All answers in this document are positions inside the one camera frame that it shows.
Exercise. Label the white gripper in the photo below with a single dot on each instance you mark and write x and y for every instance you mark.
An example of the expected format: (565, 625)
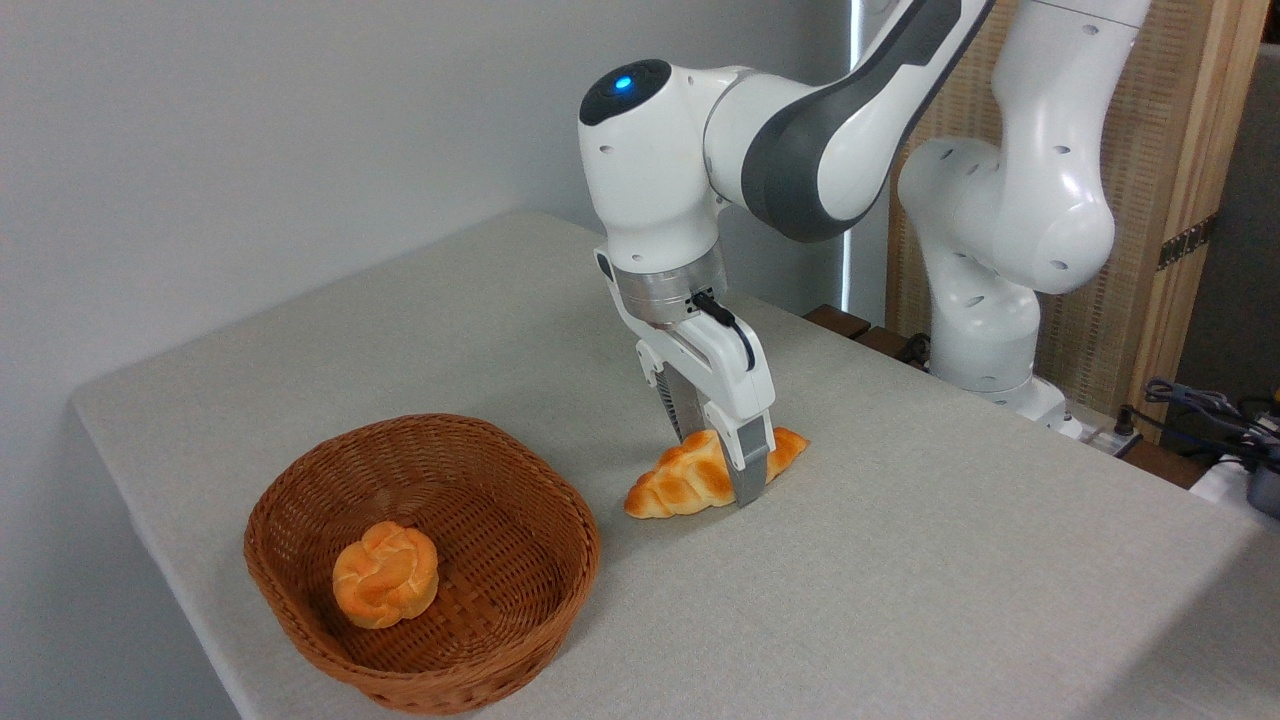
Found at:
(725, 370)

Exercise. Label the long braided bread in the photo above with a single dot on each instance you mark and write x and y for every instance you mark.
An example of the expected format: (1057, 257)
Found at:
(685, 485)

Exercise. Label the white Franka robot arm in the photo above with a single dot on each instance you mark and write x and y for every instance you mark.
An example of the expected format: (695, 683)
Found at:
(660, 170)

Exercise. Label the brown wicker basket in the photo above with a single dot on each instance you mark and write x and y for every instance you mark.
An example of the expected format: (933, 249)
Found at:
(500, 520)

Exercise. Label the round knotted bread roll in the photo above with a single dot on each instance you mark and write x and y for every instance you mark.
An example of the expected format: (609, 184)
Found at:
(385, 575)

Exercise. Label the dark wooden base platform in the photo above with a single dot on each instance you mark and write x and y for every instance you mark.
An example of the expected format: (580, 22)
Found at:
(850, 322)

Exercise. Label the grey fabric tablecloth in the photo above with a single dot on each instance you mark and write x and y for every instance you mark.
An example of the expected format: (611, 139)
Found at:
(850, 600)

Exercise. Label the white cloth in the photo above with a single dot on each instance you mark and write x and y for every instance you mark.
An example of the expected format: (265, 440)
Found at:
(1220, 485)

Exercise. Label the metal screen hinge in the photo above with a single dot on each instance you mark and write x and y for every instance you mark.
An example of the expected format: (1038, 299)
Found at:
(1188, 240)

